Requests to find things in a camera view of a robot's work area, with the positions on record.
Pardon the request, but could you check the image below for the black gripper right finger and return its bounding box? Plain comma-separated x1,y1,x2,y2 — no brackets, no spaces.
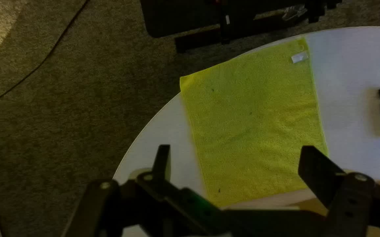
299,145,376,237

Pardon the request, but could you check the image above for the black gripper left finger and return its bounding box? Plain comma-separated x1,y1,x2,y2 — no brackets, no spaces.
62,144,187,237

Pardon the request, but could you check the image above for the yellow microfibre towel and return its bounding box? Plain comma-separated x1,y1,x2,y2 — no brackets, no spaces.
179,39,330,209

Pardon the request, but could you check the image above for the black robot cart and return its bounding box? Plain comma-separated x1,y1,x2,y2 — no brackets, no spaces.
140,0,345,55

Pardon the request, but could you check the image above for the thin black floor cable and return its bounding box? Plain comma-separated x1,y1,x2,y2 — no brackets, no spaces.
0,0,91,112

